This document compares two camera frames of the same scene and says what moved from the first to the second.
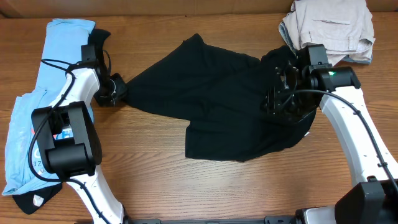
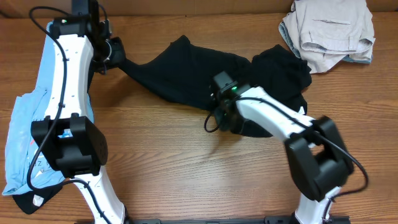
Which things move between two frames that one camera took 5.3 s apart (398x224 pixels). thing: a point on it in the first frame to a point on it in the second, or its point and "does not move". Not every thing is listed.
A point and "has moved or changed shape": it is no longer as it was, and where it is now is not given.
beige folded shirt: (343, 27) does not move
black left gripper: (112, 90) to (117, 55)
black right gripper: (280, 97) to (222, 117)
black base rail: (279, 219) does not move
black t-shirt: (221, 96) has moved or changed shape
